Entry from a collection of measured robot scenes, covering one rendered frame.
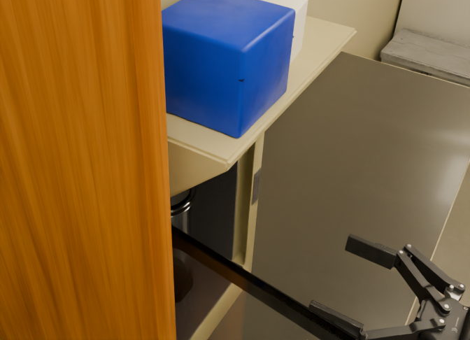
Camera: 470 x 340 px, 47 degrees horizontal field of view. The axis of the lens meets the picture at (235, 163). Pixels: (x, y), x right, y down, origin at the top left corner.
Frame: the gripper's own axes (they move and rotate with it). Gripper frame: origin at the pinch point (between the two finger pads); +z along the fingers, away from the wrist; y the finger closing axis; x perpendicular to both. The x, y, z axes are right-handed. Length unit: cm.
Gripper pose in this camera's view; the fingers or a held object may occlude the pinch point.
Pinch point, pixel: (336, 276)
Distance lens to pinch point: 76.2
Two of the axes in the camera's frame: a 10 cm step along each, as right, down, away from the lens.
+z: -8.6, -3.5, 3.6
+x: -0.4, 7.7, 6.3
